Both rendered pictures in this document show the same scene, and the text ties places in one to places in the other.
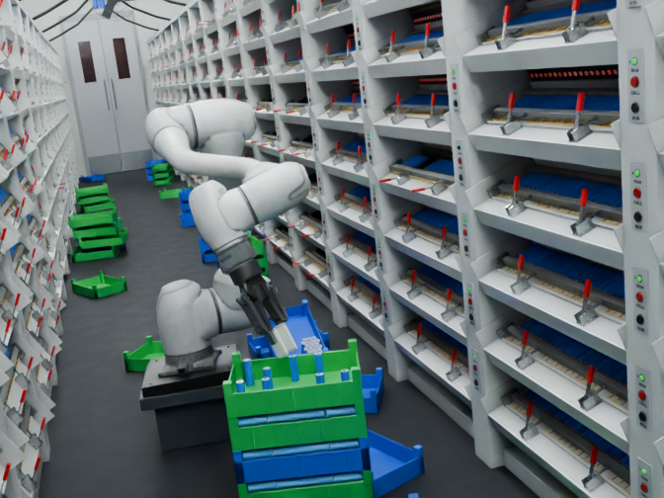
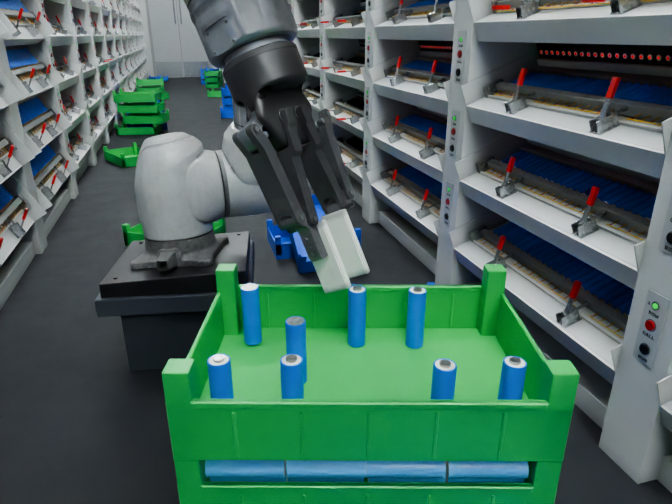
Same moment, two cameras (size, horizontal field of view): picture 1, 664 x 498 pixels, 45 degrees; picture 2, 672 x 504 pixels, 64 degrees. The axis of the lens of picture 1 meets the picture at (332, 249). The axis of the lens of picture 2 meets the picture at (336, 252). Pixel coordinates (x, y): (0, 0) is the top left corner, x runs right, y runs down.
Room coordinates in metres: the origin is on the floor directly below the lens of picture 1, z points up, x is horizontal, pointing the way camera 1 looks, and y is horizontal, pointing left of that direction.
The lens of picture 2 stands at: (1.29, 0.14, 0.70)
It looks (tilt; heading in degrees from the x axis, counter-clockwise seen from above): 22 degrees down; 0
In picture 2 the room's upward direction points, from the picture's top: straight up
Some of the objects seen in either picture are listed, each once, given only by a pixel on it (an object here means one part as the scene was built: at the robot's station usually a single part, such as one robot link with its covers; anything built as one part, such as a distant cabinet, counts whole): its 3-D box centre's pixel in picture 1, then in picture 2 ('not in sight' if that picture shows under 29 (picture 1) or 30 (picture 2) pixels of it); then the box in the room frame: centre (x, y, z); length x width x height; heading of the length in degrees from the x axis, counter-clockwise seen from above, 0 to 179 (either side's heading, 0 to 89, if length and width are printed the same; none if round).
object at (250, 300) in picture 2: (248, 373); (251, 315); (1.78, 0.23, 0.44); 0.02 x 0.02 x 0.06
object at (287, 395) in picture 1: (294, 376); (363, 346); (1.71, 0.12, 0.44); 0.30 x 0.20 x 0.08; 90
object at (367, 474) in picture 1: (306, 471); not in sight; (1.71, 0.12, 0.20); 0.30 x 0.20 x 0.08; 90
